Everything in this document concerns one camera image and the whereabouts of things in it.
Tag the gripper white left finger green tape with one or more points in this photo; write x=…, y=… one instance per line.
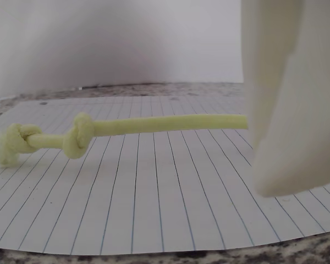
x=264, y=55

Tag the gripper white right finger green tape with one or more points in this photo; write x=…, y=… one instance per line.
x=305, y=137

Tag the lined paper sheet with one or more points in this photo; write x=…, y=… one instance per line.
x=154, y=192

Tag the white foam board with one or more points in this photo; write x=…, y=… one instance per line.
x=99, y=41

